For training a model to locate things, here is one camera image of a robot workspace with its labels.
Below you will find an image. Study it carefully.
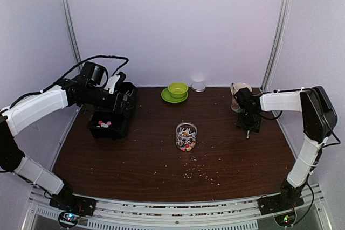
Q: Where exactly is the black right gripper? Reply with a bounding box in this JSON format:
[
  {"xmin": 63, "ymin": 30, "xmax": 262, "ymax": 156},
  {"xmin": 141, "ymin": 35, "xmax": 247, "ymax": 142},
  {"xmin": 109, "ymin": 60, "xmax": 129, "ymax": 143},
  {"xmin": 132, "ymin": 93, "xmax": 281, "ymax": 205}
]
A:
[{"xmin": 237, "ymin": 109, "xmax": 262, "ymax": 132}]

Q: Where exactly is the black three-compartment candy tray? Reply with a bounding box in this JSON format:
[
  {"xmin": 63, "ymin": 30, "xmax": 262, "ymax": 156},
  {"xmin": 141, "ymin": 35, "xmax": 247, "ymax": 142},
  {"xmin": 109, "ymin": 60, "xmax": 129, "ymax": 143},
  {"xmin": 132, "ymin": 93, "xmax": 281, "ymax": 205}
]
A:
[{"xmin": 87, "ymin": 82, "xmax": 138, "ymax": 140}]

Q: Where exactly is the green saucer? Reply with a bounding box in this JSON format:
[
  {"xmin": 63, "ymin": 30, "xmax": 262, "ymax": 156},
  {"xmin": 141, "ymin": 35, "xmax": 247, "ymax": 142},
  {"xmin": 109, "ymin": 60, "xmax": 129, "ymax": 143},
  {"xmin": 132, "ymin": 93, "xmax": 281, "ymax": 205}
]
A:
[{"xmin": 161, "ymin": 88, "xmax": 189, "ymax": 103}]

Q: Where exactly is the green bowl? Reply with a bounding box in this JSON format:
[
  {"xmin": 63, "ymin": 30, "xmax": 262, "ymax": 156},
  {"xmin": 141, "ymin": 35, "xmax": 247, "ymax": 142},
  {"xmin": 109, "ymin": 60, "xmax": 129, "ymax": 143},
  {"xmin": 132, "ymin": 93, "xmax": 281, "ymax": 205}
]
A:
[{"xmin": 167, "ymin": 82, "xmax": 189, "ymax": 99}]

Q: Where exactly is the silver jar lid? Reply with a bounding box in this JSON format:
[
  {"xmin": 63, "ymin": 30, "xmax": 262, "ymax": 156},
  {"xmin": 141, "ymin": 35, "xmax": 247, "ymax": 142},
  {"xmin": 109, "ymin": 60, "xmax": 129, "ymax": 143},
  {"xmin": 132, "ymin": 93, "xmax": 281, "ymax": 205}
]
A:
[{"xmin": 191, "ymin": 82, "xmax": 206, "ymax": 93}]

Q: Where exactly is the clear plastic jar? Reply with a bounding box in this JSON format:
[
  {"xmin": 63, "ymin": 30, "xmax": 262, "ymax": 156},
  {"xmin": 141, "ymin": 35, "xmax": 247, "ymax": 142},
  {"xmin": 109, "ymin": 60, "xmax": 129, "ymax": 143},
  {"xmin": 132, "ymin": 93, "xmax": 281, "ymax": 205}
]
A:
[{"xmin": 176, "ymin": 122, "xmax": 197, "ymax": 152}]

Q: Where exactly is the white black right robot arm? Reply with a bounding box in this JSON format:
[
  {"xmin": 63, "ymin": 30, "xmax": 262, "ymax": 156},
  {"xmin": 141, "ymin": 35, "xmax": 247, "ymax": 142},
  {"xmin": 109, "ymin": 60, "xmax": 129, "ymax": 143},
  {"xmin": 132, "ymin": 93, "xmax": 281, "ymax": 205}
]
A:
[{"xmin": 233, "ymin": 86, "xmax": 338, "ymax": 210}]

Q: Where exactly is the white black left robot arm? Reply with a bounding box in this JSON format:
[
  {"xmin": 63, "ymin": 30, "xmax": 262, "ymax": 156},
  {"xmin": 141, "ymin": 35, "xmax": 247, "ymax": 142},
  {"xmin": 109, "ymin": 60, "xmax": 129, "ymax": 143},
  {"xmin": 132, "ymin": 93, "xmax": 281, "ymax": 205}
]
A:
[{"xmin": 1, "ymin": 61, "xmax": 131, "ymax": 211}]

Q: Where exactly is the coral pattern ceramic mug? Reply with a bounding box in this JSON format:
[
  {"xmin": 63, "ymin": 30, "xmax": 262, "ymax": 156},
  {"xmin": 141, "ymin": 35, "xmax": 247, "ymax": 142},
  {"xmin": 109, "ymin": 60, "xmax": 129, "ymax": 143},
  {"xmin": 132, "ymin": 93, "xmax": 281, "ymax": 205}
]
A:
[{"xmin": 230, "ymin": 82, "xmax": 252, "ymax": 113}]

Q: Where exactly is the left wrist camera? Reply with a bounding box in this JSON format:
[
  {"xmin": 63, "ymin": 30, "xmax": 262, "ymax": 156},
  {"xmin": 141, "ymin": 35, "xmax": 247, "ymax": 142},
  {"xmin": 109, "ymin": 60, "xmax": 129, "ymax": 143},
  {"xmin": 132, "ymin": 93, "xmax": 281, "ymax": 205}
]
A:
[{"xmin": 103, "ymin": 72, "xmax": 126, "ymax": 94}]

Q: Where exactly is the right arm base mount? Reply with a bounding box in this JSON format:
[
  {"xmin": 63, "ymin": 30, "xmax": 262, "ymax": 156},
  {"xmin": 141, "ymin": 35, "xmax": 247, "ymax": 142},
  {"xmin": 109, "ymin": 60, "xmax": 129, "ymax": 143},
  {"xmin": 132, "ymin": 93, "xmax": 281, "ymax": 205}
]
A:
[{"xmin": 258, "ymin": 187, "xmax": 304, "ymax": 227}]

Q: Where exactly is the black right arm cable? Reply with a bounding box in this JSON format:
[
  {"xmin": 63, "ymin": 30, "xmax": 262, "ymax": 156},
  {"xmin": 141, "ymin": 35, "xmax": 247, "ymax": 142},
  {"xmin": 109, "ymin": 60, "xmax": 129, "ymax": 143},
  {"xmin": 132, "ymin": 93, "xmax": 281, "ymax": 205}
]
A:
[{"xmin": 296, "ymin": 130, "xmax": 342, "ymax": 225}]

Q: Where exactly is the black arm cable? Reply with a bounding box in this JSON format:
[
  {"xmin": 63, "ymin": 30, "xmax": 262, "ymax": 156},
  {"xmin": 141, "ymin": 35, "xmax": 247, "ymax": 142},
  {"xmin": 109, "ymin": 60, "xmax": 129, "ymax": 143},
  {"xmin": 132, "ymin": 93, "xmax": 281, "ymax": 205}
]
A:
[
  {"xmin": 0, "ymin": 54, "xmax": 129, "ymax": 112},
  {"xmin": 296, "ymin": 130, "xmax": 342, "ymax": 225}
]

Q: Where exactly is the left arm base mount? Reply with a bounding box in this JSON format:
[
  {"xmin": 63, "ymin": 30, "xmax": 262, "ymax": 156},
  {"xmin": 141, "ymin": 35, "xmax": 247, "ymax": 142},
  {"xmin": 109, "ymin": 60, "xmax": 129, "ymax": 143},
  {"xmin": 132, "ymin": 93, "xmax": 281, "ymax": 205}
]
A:
[{"xmin": 44, "ymin": 184, "xmax": 96, "ymax": 229}]

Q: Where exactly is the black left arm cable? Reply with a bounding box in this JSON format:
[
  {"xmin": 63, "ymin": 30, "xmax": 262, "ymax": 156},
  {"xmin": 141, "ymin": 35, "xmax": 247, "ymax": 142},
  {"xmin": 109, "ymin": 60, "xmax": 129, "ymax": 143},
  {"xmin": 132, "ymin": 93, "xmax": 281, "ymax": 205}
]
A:
[{"xmin": 0, "ymin": 54, "xmax": 129, "ymax": 112}]

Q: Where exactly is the right aluminium frame post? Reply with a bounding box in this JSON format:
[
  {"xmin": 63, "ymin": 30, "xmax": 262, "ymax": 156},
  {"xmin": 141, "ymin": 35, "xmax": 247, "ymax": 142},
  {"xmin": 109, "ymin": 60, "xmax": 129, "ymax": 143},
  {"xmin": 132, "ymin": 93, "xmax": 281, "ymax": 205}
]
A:
[{"xmin": 260, "ymin": 0, "xmax": 291, "ymax": 91}]

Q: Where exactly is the aluminium frame post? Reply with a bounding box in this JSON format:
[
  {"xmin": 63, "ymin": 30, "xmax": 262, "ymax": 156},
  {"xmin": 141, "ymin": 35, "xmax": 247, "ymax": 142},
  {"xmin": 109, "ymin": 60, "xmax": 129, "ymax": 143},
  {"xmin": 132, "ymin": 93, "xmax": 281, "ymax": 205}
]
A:
[
  {"xmin": 61, "ymin": 0, "xmax": 82, "ymax": 64},
  {"xmin": 260, "ymin": 0, "xmax": 291, "ymax": 91}
]

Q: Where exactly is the front aluminium rail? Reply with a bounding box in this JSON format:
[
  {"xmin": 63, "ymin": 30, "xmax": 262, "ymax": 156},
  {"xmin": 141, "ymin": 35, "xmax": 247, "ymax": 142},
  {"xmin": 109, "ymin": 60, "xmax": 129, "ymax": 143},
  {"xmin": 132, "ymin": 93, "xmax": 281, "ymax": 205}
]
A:
[{"xmin": 26, "ymin": 196, "xmax": 327, "ymax": 230}]

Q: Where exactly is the left aluminium frame post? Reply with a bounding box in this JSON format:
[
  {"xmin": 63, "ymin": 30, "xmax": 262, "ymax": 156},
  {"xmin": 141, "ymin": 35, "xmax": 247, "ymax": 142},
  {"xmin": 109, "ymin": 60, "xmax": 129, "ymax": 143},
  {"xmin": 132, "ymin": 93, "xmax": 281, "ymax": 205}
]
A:
[{"xmin": 61, "ymin": 0, "xmax": 82, "ymax": 64}]

